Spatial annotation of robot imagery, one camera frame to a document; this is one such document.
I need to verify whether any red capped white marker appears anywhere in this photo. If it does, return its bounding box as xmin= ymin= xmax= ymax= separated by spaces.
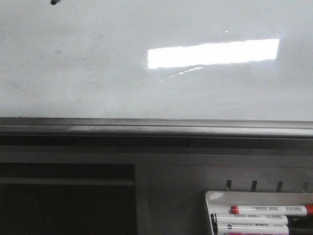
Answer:
xmin=230 ymin=205 xmax=313 ymax=216

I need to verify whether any white plastic marker tray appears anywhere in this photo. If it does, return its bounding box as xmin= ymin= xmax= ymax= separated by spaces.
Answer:
xmin=205 ymin=191 xmax=313 ymax=235

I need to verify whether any lower black capped white marker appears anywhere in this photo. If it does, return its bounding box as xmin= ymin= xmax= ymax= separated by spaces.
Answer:
xmin=212 ymin=222 xmax=313 ymax=235

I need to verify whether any pink marker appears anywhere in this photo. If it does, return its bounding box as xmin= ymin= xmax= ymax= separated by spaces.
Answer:
xmin=225 ymin=233 xmax=281 ymax=235

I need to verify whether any white glossy whiteboard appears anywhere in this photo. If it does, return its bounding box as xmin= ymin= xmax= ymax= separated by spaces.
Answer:
xmin=0 ymin=0 xmax=313 ymax=121

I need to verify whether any grey aluminium whiteboard tray rail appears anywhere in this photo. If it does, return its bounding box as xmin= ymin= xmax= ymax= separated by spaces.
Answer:
xmin=0 ymin=117 xmax=313 ymax=148

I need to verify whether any upper black capped white marker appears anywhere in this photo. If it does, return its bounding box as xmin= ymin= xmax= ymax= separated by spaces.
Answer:
xmin=210 ymin=213 xmax=313 ymax=226

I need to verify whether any black capped white marker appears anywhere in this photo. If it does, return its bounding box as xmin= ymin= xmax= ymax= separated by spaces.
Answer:
xmin=210 ymin=213 xmax=313 ymax=226
xmin=212 ymin=222 xmax=313 ymax=235

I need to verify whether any white black-tip whiteboard marker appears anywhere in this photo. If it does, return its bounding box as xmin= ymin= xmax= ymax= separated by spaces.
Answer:
xmin=50 ymin=0 xmax=61 ymax=5

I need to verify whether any dark open shelf cabinet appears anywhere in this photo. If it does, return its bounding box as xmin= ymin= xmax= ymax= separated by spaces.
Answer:
xmin=0 ymin=163 xmax=137 ymax=235

